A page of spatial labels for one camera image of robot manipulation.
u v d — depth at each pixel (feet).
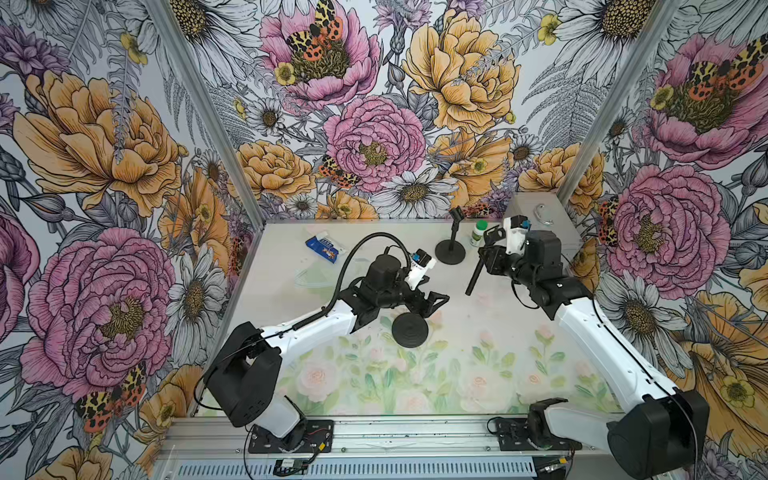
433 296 2.29
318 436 2.40
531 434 2.22
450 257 3.67
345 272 2.23
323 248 3.63
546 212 3.38
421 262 2.25
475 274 2.67
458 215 3.18
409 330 3.00
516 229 2.27
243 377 1.42
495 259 2.28
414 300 2.31
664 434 1.26
